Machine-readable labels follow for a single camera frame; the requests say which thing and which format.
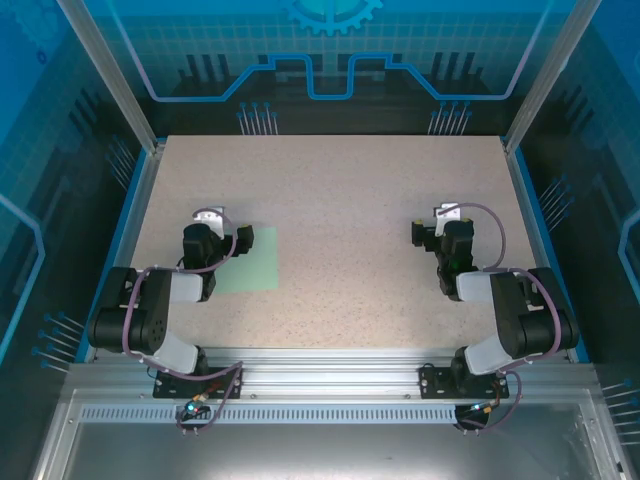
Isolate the green paper sheet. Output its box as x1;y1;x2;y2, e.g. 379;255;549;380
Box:
213;226;280;294

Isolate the metal tray panel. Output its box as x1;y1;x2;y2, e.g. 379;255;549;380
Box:
29;389;631;480

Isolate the aluminium side rail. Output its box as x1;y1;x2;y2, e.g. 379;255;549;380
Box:
92;139;169;364
502;139;574;364

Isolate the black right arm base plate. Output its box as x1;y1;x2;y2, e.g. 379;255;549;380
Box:
418;364;511;400

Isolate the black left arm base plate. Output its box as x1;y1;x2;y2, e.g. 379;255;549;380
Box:
152;366;245;400

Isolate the aluminium mounting rail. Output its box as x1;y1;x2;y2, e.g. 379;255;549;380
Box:
64;346;601;399

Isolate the slotted cable duct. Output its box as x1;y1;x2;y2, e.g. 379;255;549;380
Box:
78;405;586;425

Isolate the aluminium frame post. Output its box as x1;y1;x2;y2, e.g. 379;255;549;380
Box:
502;0;609;154
54;0;166;154

